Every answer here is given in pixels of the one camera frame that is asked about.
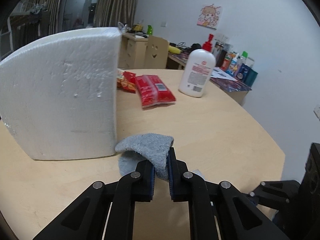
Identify cluster of toiletry bottles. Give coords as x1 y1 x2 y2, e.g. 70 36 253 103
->
212 34 258 87

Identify metal bunk bed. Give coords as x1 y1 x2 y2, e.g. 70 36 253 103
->
1 2 49 60

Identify hanging dark clothes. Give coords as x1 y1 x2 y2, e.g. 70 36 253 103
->
28 4 50 25

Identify right brown curtain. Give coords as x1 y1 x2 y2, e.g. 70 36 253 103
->
93 0 137 27

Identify red wet wipes pack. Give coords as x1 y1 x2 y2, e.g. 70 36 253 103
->
135 75 176 108

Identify orange snack bag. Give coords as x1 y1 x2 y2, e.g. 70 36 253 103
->
117 68 136 93

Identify printed paper sheet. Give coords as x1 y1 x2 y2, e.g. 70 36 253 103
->
211 67 236 81

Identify glass balcony door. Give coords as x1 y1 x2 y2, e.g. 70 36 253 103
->
58 0 98 32

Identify wooden desk with drawers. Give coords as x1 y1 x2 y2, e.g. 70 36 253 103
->
118 33 148 69

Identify white lotion pump bottle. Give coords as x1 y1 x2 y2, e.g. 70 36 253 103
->
178 34 216 98

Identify wooden smiley chair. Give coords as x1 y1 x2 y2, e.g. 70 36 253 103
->
144 35 169 69

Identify anime girl poster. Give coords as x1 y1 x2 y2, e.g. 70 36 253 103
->
197 4 223 29

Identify white styrofoam box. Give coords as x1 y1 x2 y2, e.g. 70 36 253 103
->
1 27 121 160

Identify black bag on desk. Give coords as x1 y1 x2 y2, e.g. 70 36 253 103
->
190 43 202 51

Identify green bottle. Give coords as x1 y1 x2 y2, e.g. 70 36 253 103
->
146 25 153 35

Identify grey sock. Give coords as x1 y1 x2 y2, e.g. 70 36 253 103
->
115 133 174 181

